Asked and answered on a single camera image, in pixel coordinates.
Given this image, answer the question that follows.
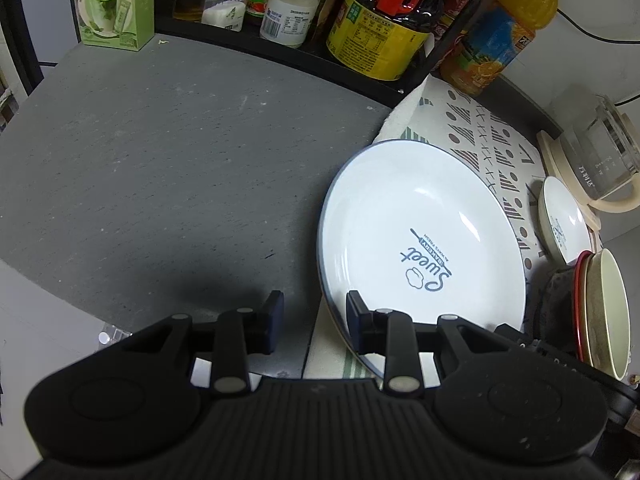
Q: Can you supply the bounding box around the white jar with label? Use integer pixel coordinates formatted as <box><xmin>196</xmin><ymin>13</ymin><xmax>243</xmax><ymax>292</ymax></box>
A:
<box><xmin>260</xmin><ymin>0</ymin><xmax>321</xmax><ymax>49</ymax></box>

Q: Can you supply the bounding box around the orange juice bottle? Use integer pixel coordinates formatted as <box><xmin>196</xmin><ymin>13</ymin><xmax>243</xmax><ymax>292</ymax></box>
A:
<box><xmin>440</xmin><ymin>0</ymin><xmax>559</xmax><ymax>97</ymax></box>

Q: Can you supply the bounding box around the glass kettle cream handle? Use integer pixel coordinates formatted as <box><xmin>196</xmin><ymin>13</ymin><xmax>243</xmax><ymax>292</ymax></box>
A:
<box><xmin>559</xmin><ymin>91</ymin><xmax>640</xmax><ymax>216</ymax></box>

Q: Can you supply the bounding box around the black metal shelf rack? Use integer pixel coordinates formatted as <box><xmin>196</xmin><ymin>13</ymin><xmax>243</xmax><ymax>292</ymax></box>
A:
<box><xmin>152</xmin><ymin>0</ymin><xmax>493</xmax><ymax>108</ymax></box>

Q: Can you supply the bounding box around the white plate blue print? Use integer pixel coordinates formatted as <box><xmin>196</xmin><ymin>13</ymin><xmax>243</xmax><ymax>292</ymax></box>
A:
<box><xmin>538</xmin><ymin>176</ymin><xmax>592</xmax><ymax>266</ymax></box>
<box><xmin>317</xmin><ymin>139</ymin><xmax>527</xmax><ymax>378</ymax></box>

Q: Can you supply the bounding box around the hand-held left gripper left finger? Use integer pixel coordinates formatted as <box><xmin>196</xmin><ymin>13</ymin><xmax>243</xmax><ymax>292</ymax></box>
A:
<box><xmin>120</xmin><ymin>289</ymin><xmax>286</xmax><ymax>397</ymax></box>

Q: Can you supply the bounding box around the green drink mix box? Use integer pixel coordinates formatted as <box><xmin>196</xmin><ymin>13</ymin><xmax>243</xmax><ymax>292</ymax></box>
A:
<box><xmin>72</xmin><ymin>0</ymin><xmax>156</xmax><ymax>51</ymax></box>

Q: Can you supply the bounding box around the patterned fringed table cloth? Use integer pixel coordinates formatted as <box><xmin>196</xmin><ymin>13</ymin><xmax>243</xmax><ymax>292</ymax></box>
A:
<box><xmin>304</xmin><ymin>74</ymin><xmax>551</xmax><ymax>381</ymax></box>

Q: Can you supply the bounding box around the cream kettle base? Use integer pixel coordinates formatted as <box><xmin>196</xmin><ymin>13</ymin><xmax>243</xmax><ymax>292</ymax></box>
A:
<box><xmin>537</xmin><ymin>130</ymin><xmax>603</xmax><ymax>231</ymax></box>

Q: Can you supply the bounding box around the dark oil bottle yellow label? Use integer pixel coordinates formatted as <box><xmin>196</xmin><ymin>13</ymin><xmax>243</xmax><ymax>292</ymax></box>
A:
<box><xmin>326</xmin><ymin>0</ymin><xmax>453</xmax><ymax>82</ymax></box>

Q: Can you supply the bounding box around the black power cable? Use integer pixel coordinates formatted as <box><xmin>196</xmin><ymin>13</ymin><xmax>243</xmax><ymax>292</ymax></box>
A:
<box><xmin>556</xmin><ymin>7</ymin><xmax>640</xmax><ymax>44</ymax></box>

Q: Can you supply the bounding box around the red and black bowl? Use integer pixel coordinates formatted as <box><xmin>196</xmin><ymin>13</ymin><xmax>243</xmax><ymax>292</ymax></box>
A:
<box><xmin>544</xmin><ymin>250</ymin><xmax>597</xmax><ymax>362</ymax></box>

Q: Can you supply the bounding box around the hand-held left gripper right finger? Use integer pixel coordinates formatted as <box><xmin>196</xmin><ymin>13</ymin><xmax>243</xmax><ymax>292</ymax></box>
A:
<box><xmin>345</xmin><ymin>289</ymin><xmax>508</xmax><ymax>397</ymax></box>

